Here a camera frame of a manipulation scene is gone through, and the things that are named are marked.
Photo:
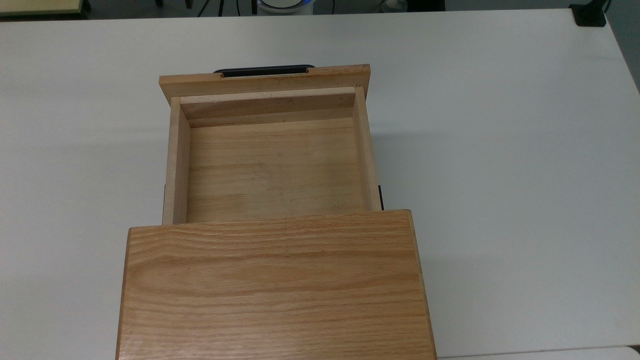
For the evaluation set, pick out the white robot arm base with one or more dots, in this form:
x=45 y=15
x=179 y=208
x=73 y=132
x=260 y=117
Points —
x=282 y=6

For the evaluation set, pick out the beige side table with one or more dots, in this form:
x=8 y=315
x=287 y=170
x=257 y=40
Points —
x=40 y=6

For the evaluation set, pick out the black drawer slide rail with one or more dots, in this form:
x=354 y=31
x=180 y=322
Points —
x=381 y=197

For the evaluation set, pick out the black table clamp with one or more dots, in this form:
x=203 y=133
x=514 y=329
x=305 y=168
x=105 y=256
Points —
x=590 y=14

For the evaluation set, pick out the wooden drawer cabinet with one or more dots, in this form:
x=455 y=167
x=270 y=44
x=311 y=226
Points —
x=275 y=290

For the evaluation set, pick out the open wooden drawer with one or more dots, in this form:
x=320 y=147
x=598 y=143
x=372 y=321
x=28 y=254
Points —
x=272 y=170

